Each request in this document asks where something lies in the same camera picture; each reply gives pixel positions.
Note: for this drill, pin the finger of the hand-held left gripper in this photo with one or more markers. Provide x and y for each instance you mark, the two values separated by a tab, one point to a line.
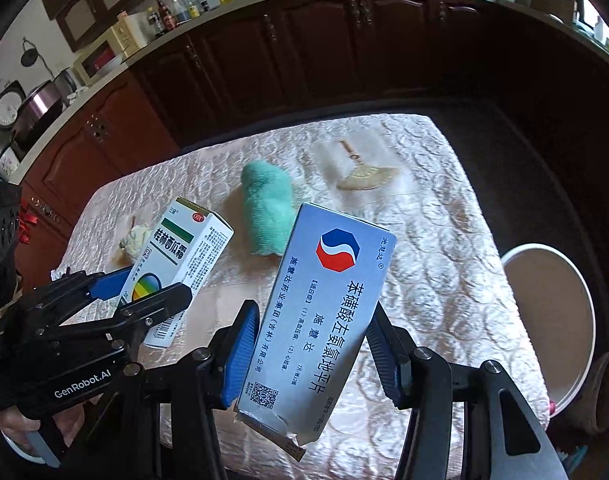
107	285
164	302

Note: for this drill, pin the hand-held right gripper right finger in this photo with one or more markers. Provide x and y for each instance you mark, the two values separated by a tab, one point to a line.
392	365

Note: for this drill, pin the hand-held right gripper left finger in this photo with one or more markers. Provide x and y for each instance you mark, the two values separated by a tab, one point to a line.
239	355

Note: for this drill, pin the green and white medicine box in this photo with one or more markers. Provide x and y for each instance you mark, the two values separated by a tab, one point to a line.
184	250

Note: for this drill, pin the blue medicine box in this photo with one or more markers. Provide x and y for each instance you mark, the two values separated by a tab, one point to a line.
324	320

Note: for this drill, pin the white round trash bin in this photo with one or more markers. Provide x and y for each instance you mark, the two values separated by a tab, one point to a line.
544	320

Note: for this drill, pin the person's left hand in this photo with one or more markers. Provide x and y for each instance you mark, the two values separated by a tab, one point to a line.
17	425

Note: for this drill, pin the crumpled tissue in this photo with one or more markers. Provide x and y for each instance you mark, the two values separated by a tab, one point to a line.
137	240

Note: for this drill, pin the red ribbon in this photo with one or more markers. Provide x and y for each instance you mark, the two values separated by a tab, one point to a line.
29	222

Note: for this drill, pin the pink quilted table cover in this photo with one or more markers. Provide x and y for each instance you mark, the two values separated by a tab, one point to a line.
434	270

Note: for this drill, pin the green cloth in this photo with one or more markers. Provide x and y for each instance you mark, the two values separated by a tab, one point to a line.
267	210

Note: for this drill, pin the rice cooker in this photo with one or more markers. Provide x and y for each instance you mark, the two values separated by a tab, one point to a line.
37	110

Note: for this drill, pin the small fan brush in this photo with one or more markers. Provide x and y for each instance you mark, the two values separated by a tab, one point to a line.
367	177

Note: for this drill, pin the round dial kitchen scale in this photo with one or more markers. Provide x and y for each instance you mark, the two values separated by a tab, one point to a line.
5	107

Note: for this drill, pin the steel kettle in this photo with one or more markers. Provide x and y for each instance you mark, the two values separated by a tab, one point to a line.
64	85

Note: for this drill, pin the clear plastic bag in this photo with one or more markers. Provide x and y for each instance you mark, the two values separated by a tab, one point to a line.
329	160

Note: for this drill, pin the cream microwave oven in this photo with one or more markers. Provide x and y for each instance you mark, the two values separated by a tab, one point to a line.
98	65

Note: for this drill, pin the dark red label bottle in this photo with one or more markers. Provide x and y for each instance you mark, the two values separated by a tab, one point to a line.
165	17

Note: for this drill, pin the clear sauce bottle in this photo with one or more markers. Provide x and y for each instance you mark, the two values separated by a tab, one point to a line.
178	12

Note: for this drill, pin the yellow cap sauce bottle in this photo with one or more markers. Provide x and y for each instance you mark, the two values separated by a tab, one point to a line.
186	7

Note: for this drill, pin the brown lower kitchen cabinets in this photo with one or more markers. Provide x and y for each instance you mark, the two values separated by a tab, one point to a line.
334	60

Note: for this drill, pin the grey kitchen countertop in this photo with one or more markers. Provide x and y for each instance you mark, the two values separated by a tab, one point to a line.
244	6

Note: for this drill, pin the cardboard box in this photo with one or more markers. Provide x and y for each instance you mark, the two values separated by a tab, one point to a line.
552	5

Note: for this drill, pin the black round wall hanging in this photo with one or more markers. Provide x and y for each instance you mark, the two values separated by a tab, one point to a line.
28	55

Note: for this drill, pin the brown upper wall cabinets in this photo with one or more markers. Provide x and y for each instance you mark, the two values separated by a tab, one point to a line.
84	5

